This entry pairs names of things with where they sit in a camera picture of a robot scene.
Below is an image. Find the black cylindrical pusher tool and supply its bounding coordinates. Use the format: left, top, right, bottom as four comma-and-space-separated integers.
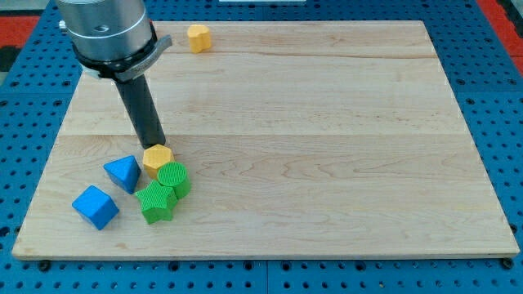
116, 75, 166, 149

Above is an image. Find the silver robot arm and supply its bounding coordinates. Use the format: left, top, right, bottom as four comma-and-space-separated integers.
56, 0, 172, 149

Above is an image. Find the yellow heart block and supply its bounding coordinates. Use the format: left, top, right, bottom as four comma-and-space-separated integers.
186, 24, 212, 54

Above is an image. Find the yellow hexagon block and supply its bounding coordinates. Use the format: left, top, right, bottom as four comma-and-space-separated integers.
142, 144, 175, 180

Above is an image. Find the blue triangle block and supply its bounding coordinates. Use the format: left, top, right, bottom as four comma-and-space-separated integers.
103, 155, 141, 194

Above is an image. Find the green cylinder block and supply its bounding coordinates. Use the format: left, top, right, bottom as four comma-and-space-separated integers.
157, 162, 191, 199

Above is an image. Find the green star block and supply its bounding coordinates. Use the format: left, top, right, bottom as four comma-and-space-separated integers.
135, 180, 178, 225

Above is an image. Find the blue cube block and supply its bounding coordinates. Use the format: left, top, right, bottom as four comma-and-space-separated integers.
72, 185, 119, 230

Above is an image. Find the wooden board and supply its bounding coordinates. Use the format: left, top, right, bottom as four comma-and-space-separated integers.
12, 20, 520, 261

